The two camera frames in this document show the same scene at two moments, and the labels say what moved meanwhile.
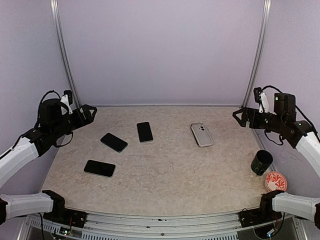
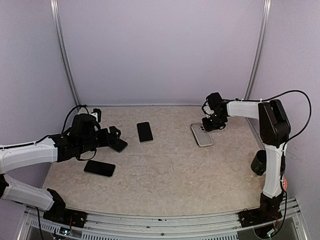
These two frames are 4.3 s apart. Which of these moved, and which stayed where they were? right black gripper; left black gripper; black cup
Moved: right black gripper; left black gripper
Stayed: black cup
